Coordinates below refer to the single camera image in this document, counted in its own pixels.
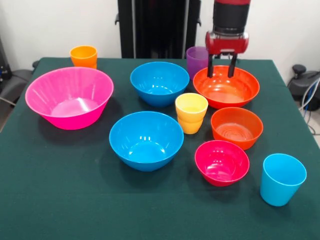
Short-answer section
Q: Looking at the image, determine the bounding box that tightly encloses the blue bowl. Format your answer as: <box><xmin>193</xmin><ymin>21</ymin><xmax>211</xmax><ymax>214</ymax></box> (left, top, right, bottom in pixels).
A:
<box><xmin>129</xmin><ymin>61</ymin><xmax>190</xmax><ymax>108</ymax></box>
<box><xmin>108</xmin><ymin>110</ymin><xmax>185</xmax><ymax>173</ymax></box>

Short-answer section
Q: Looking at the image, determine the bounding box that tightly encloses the white cable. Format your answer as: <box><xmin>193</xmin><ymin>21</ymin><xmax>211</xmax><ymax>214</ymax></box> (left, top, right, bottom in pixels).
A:
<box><xmin>298</xmin><ymin>77</ymin><xmax>320</xmax><ymax>136</ymax></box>

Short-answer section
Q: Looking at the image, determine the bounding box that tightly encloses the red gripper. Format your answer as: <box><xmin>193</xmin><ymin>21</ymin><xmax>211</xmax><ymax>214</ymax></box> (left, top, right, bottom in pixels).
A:
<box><xmin>205</xmin><ymin>30</ymin><xmax>250</xmax><ymax>78</ymax></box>

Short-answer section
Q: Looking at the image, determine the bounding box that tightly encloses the dark green table cloth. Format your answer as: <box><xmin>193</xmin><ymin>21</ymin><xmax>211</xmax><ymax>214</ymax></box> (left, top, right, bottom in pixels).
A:
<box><xmin>0</xmin><ymin>57</ymin><xmax>320</xmax><ymax>240</ymax></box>

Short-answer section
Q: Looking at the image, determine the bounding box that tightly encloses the large pink bowl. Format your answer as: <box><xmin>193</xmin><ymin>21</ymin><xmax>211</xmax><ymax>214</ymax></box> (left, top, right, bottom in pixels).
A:
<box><xmin>24</xmin><ymin>66</ymin><xmax>115</xmax><ymax>131</ymax></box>

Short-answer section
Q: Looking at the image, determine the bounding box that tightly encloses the yellow cup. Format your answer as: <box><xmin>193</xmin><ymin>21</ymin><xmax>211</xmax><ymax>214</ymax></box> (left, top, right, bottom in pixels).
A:
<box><xmin>174</xmin><ymin>92</ymin><xmax>209</xmax><ymax>135</ymax></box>

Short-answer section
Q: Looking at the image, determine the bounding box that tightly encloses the small crimson bowl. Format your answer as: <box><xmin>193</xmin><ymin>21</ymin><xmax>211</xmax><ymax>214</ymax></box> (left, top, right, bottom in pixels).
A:
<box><xmin>194</xmin><ymin>139</ymin><xmax>250</xmax><ymax>187</ymax></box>

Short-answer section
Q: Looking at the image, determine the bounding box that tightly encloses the small orange bowl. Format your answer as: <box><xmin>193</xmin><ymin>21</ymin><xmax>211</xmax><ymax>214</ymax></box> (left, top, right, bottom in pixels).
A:
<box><xmin>210</xmin><ymin>106</ymin><xmax>264</xmax><ymax>151</ymax></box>

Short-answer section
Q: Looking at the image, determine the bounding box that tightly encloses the purple cup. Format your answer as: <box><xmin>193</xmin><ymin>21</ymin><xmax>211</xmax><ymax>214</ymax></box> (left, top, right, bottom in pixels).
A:
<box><xmin>185</xmin><ymin>46</ymin><xmax>210</xmax><ymax>81</ymax></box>

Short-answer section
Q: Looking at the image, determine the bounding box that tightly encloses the orange cup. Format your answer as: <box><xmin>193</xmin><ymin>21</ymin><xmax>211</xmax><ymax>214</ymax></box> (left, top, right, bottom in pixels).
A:
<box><xmin>69</xmin><ymin>45</ymin><xmax>98</xmax><ymax>70</ymax></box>

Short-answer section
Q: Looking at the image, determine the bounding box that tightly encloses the large orange bowl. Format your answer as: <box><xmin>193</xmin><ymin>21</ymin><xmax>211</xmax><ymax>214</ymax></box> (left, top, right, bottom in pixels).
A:
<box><xmin>192</xmin><ymin>65</ymin><xmax>261</xmax><ymax>110</ymax></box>

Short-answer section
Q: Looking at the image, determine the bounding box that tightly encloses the light blue cup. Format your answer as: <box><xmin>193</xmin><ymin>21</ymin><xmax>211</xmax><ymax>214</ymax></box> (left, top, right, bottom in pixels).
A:
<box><xmin>259</xmin><ymin>153</ymin><xmax>308</xmax><ymax>207</ymax></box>

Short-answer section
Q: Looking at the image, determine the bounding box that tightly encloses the black equipment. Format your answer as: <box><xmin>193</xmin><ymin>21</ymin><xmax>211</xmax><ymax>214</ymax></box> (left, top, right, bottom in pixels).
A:
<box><xmin>0</xmin><ymin>37</ymin><xmax>11</xmax><ymax>83</ymax></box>

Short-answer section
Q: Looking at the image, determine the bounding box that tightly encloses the blue cable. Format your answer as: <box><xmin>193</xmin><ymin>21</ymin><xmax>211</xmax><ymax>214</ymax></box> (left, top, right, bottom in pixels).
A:
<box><xmin>301</xmin><ymin>79</ymin><xmax>320</xmax><ymax>111</ymax></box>

